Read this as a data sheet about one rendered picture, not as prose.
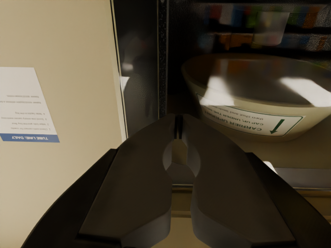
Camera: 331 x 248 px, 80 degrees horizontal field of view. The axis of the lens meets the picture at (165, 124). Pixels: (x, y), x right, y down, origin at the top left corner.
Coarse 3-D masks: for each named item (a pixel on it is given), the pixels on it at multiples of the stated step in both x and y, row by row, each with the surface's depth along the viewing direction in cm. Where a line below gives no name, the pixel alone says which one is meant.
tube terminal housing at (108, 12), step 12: (108, 0) 11; (108, 12) 12; (108, 24) 12; (108, 36) 12; (120, 96) 14; (120, 108) 15; (120, 120) 16; (180, 192) 20; (300, 192) 20; (312, 192) 20; (324, 192) 19
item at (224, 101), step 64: (128, 0) 10; (192, 0) 10; (256, 0) 10; (320, 0) 10; (128, 64) 12; (192, 64) 12; (256, 64) 12; (320, 64) 12; (128, 128) 14; (256, 128) 14; (320, 128) 14
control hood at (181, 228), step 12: (180, 204) 19; (312, 204) 19; (324, 204) 19; (180, 216) 18; (324, 216) 18; (180, 228) 18; (192, 228) 18; (168, 240) 17; (180, 240) 17; (192, 240) 17
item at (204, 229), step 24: (192, 120) 11; (192, 144) 9; (216, 144) 9; (192, 168) 10; (216, 168) 8; (240, 168) 8; (192, 192) 8; (216, 192) 7; (240, 192) 7; (264, 192) 7; (192, 216) 8; (216, 216) 6; (240, 216) 6; (264, 216) 6; (216, 240) 7; (240, 240) 6; (264, 240) 6; (288, 240) 6
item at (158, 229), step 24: (168, 120) 11; (144, 144) 9; (168, 144) 9; (120, 168) 8; (144, 168) 8; (120, 192) 7; (144, 192) 7; (168, 192) 7; (96, 216) 6; (120, 216) 6; (144, 216) 6; (168, 216) 7; (120, 240) 6; (144, 240) 6
